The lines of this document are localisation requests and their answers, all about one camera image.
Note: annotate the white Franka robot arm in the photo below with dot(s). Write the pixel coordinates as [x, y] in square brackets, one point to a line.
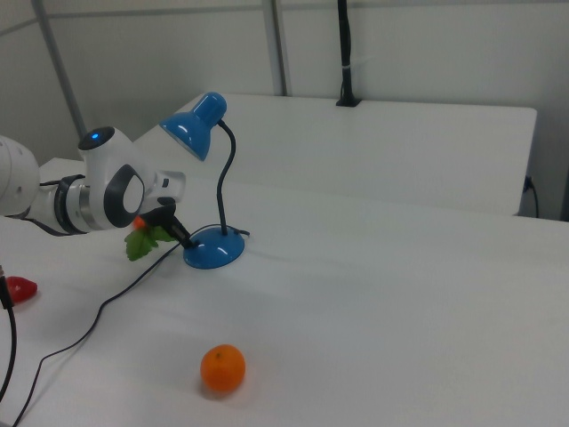
[104, 171]

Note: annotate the red toy strawberry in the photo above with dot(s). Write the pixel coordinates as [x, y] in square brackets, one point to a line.
[22, 289]

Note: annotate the blue desk lamp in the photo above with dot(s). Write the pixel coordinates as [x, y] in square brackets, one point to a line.
[213, 254]

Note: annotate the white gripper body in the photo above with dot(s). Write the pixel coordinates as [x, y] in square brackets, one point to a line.
[169, 187]

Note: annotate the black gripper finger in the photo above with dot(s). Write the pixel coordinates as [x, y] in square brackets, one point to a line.
[178, 224]
[160, 223]

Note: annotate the white adjacent table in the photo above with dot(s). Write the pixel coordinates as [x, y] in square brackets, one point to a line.
[378, 147]

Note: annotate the orange toy carrot with leaves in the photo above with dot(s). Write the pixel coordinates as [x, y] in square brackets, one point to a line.
[140, 247]

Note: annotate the orange mandarin fruit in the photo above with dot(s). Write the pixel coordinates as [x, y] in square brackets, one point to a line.
[222, 368]

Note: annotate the grey metal frame post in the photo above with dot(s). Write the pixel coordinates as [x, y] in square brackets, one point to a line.
[62, 75]
[278, 44]

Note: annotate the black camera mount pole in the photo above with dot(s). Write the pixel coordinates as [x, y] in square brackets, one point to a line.
[346, 44]

